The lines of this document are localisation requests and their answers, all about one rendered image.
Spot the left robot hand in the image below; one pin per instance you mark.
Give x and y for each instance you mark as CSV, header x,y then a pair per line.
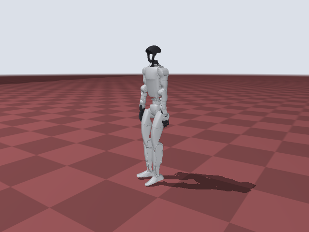
x,y
165,123

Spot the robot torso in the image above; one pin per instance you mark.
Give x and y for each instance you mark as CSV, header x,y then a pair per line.
x,y
153,86

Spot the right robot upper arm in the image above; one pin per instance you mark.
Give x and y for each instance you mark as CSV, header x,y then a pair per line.
x,y
144,87

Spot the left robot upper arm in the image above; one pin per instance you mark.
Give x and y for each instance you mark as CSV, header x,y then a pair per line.
x,y
163,73

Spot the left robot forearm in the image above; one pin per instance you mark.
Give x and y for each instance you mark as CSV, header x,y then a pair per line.
x,y
163,102

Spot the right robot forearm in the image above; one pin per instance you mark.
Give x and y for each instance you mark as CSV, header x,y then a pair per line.
x,y
143,99

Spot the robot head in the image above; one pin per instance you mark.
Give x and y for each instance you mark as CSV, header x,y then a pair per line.
x,y
153,50

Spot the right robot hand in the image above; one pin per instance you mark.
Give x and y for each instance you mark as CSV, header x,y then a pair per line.
x,y
141,112

